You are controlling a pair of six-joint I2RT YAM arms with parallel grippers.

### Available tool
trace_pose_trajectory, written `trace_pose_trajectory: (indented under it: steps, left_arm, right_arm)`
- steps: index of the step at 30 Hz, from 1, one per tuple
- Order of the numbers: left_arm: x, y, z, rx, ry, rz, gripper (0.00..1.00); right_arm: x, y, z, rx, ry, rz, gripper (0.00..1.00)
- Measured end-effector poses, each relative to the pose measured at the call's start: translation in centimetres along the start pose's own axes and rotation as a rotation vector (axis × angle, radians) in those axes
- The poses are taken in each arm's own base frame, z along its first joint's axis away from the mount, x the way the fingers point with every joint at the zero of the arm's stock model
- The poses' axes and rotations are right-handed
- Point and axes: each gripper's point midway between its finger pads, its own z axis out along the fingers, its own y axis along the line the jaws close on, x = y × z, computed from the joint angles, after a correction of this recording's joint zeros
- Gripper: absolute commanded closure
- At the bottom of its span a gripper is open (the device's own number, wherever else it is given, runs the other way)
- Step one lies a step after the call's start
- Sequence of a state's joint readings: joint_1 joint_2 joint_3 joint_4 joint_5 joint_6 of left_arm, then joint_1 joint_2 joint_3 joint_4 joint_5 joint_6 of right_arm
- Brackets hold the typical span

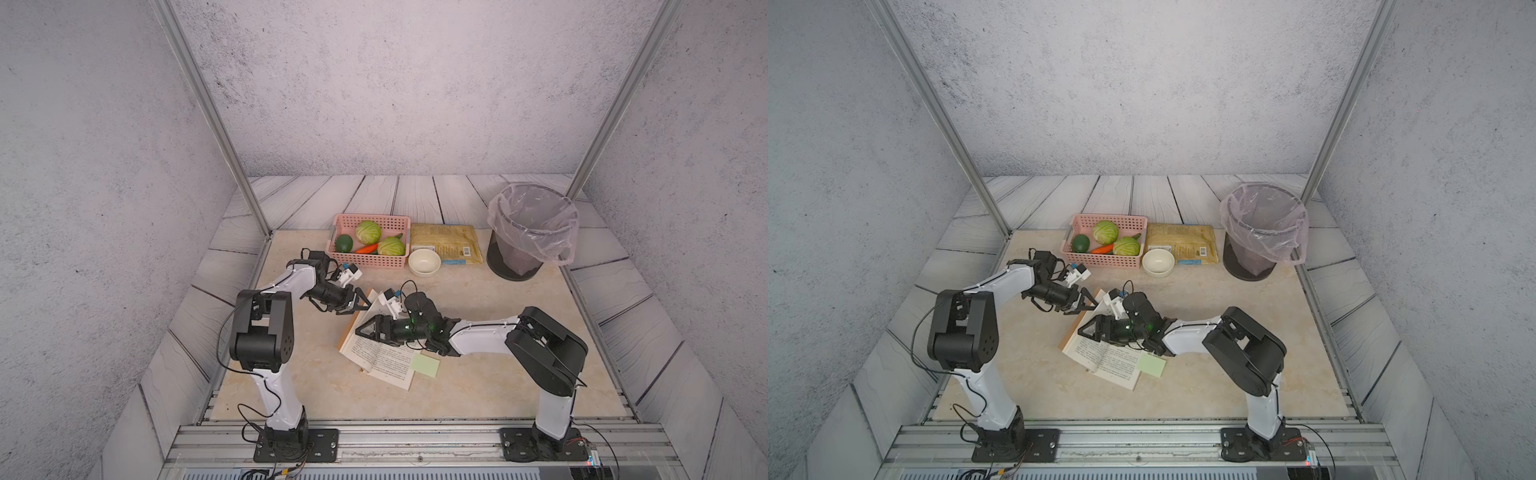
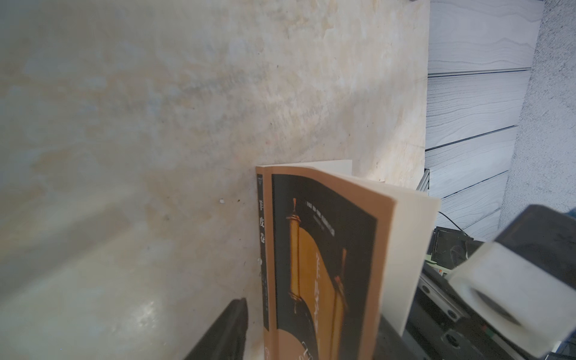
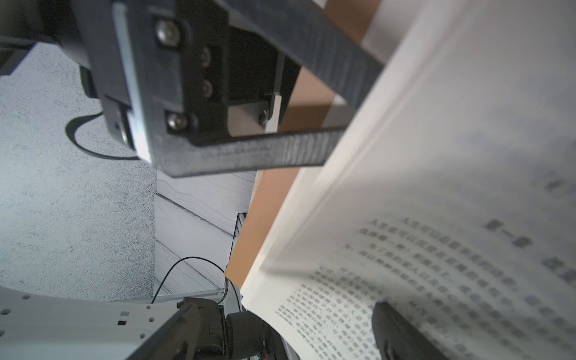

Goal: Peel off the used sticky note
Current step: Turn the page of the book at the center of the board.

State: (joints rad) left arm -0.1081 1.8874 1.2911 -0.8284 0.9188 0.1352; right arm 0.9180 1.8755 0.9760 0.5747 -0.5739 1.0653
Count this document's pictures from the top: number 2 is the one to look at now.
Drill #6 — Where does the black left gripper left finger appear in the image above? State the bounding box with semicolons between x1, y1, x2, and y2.
184;298;248;360

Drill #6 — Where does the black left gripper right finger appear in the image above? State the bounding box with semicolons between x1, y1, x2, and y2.
372;316;414;360

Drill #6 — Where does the brown paperback book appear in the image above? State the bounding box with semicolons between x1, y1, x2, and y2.
256;160;440;359

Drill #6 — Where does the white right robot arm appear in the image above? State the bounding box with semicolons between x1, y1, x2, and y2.
447;205;575;358

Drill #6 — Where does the aluminium front rail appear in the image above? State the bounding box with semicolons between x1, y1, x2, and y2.
404;168;541;360

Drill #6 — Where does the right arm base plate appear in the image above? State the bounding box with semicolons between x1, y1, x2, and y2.
424;226;484;277

